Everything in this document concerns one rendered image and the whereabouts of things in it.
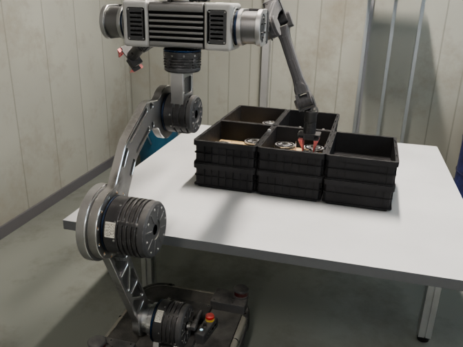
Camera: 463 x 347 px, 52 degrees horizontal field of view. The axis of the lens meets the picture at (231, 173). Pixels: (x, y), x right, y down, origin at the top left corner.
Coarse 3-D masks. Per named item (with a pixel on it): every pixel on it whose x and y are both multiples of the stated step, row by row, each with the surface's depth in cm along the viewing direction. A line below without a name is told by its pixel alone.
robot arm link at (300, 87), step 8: (288, 16) 211; (288, 24) 212; (288, 32) 212; (280, 40) 213; (288, 40) 212; (288, 48) 212; (288, 56) 213; (296, 56) 214; (288, 64) 214; (296, 64) 212; (296, 72) 213; (296, 80) 213; (304, 80) 214; (296, 88) 214; (304, 88) 213; (296, 96) 214; (304, 96) 214; (304, 104) 214; (312, 104) 214
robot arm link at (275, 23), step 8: (272, 0) 208; (280, 0) 210; (272, 8) 195; (280, 8) 208; (272, 16) 177; (280, 16) 211; (272, 24) 175; (280, 24) 213; (272, 32) 177; (280, 32) 181
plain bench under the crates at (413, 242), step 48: (192, 144) 289; (144, 192) 217; (192, 192) 218; (240, 192) 220; (432, 192) 226; (192, 240) 176; (240, 240) 177; (288, 240) 178; (336, 240) 178; (384, 240) 179; (432, 240) 180; (432, 288) 220
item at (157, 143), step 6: (150, 132) 422; (174, 132) 434; (150, 138) 425; (156, 138) 425; (162, 138) 426; (168, 138) 430; (144, 144) 430; (150, 144) 424; (156, 144) 427; (162, 144) 428; (144, 150) 433; (150, 150) 430; (156, 150) 430; (144, 156) 436
